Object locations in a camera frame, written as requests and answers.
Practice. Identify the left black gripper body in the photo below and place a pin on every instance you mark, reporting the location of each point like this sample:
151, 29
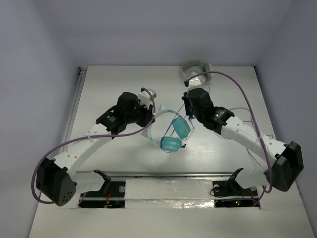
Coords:
145, 115

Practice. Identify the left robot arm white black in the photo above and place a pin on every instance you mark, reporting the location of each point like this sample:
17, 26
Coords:
52, 181

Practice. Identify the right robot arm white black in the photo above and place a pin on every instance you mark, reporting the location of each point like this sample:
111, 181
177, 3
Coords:
285, 160

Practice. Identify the teal cat-ear headphones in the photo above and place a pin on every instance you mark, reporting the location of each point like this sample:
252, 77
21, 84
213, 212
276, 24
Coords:
178, 131

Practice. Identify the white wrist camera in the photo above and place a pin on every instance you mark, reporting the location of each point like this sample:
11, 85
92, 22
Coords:
194, 83
145, 98

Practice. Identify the grey white headphones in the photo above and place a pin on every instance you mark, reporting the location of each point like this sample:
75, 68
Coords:
192, 67

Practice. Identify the white foam cover panel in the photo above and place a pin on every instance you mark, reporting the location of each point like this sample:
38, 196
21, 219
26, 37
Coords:
178, 193

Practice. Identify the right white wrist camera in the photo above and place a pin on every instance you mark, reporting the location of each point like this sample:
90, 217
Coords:
194, 83

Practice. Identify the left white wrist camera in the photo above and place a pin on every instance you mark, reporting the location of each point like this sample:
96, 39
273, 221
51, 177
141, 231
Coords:
145, 98

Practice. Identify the left aluminium side rail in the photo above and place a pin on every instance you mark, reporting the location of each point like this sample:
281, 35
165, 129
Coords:
75, 103

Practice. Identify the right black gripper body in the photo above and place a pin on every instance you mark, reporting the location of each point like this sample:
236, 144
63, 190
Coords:
189, 110

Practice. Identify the aluminium mounting rail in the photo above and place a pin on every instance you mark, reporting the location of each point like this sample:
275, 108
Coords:
167, 174

